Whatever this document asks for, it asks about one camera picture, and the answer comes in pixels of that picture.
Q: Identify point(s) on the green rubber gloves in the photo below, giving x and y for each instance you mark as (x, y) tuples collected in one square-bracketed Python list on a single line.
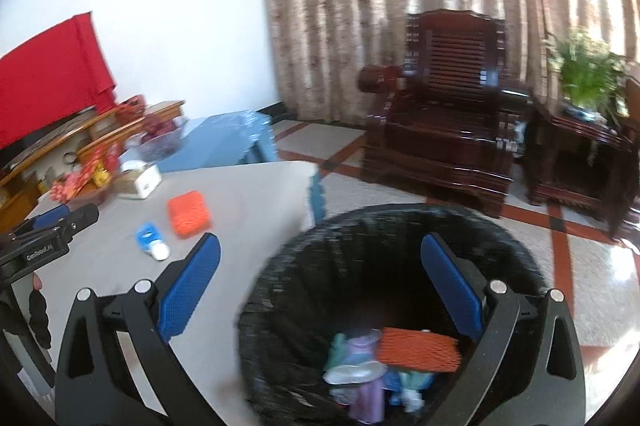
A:
[(338, 351)]

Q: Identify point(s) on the red basket on cabinet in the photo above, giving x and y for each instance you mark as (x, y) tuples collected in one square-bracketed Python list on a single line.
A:
[(131, 110)]

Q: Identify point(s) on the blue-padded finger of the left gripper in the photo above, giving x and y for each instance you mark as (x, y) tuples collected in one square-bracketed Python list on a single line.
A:
[(77, 221), (45, 219)]

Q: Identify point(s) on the red cloth over television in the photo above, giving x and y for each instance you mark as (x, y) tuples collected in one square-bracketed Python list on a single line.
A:
[(56, 74)]

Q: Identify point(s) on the pink face mask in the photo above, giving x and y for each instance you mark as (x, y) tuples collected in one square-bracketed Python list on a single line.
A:
[(368, 407)]

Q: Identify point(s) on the orange foam net square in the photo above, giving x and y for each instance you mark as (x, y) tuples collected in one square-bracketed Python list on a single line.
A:
[(188, 214)]

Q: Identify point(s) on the light blue paper cup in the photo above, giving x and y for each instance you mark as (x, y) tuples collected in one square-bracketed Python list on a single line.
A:
[(355, 374)]

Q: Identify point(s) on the glass bowl of red snacks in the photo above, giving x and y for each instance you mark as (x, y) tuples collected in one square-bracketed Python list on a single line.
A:
[(89, 184)]

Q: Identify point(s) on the grey tablecloth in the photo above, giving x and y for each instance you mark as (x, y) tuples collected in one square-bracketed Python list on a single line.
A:
[(255, 209)]

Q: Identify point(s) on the black trash bin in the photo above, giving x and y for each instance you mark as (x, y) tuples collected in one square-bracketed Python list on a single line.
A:
[(351, 273)]

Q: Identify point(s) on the orange foam net sleeve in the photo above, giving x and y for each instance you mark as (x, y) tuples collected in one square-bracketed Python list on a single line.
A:
[(418, 351)]

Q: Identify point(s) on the glass bowl of apples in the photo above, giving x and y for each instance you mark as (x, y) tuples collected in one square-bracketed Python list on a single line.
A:
[(157, 138)]

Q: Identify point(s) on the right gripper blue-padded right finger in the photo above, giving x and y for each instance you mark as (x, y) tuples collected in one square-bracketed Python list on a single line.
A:
[(524, 367)]

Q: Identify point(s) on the dark wooden armchair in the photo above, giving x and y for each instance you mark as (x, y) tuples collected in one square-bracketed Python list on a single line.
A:
[(632, 100), (447, 116)]

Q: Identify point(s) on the potted green plant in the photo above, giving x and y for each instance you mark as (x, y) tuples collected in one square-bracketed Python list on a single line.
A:
[(591, 77)]

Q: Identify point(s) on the blue tablecloth side table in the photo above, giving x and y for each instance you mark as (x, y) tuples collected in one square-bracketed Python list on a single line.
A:
[(240, 138)]

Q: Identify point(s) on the dark wooden side table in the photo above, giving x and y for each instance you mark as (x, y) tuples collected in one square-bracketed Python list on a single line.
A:
[(590, 166)]

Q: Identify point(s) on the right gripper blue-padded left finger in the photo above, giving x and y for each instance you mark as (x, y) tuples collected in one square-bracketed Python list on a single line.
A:
[(93, 383)]

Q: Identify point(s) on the wooden tv cabinet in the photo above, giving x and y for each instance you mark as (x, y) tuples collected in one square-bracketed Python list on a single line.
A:
[(56, 153)]

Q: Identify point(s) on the tissue box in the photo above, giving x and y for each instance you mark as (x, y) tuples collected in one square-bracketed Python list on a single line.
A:
[(136, 179)]

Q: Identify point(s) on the blue cream tube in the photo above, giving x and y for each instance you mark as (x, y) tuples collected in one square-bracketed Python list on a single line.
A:
[(152, 243)]

